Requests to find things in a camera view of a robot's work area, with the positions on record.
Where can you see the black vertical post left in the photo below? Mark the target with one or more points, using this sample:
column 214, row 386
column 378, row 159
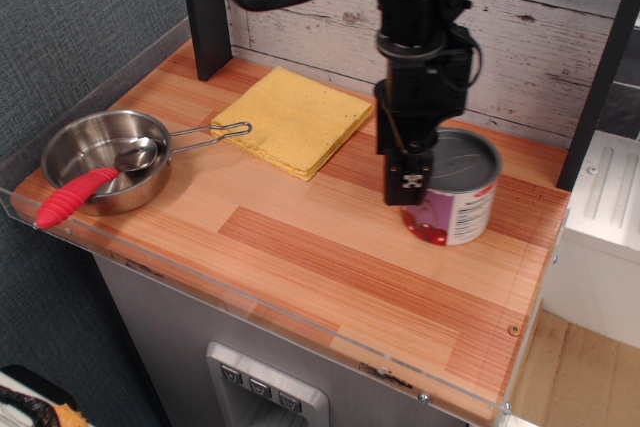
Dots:
column 210, row 36

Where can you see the grey toy fridge cabinet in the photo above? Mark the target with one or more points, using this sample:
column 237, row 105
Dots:
column 172, row 331

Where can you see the silver dispenser panel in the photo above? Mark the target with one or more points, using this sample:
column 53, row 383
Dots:
column 265, row 387

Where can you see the black vertical post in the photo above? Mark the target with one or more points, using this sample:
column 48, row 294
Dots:
column 210, row 36
column 612, row 54

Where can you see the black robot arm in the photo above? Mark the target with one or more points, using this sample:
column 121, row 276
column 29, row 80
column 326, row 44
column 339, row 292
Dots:
column 412, row 25

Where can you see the orange cloth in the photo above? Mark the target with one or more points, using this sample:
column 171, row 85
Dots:
column 66, row 416

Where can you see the toy tin can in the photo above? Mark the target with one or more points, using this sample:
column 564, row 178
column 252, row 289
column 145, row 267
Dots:
column 457, row 206

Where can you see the white toy sink unit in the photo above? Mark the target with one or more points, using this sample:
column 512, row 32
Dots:
column 593, row 278

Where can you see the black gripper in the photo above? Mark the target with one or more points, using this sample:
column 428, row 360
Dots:
column 417, row 95

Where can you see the yellow folded napkin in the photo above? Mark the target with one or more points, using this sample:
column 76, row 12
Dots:
column 297, row 123

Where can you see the black vertical post right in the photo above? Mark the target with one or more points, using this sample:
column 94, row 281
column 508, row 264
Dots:
column 612, row 54

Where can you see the clear acrylic edge guard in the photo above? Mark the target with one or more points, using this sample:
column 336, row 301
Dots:
column 326, row 261

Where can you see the small steel pan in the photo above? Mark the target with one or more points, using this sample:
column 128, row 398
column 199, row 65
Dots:
column 93, row 141

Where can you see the spoon with red handle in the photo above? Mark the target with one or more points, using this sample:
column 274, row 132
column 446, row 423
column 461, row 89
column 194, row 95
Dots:
column 138, row 154

